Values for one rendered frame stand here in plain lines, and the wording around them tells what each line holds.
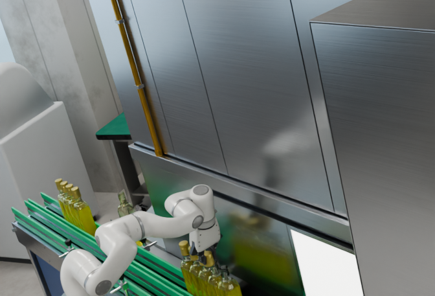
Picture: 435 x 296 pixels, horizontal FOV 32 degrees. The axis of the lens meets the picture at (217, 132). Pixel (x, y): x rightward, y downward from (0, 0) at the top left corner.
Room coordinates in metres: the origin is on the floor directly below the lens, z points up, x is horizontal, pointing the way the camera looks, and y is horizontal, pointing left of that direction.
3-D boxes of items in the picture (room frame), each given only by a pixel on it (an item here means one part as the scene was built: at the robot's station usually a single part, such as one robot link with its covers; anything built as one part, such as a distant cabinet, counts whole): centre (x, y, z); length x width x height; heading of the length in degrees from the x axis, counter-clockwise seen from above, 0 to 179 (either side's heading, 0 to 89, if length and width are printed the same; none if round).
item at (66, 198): (3.22, 0.74, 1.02); 0.06 x 0.06 x 0.28; 32
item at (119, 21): (2.67, 0.24, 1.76); 0.03 x 0.03 x 0.72; 32
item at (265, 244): (2.08, -0.14, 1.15); 0.90 x 0.03 x 0.34; 32
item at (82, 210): (3.12, 0.68, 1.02); 0.06 x 0.06 x 0.28; 32
